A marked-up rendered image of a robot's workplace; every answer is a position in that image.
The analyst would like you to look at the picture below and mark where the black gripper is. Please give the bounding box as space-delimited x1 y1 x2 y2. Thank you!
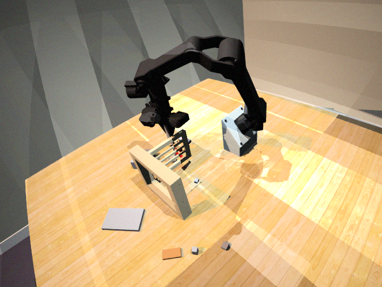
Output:
149 95 190 136

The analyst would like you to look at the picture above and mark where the orange flat rectangular block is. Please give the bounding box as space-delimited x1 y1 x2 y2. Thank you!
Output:
162 247 182 260

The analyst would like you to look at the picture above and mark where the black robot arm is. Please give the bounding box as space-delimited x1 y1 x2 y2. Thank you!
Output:
124 35 267 135

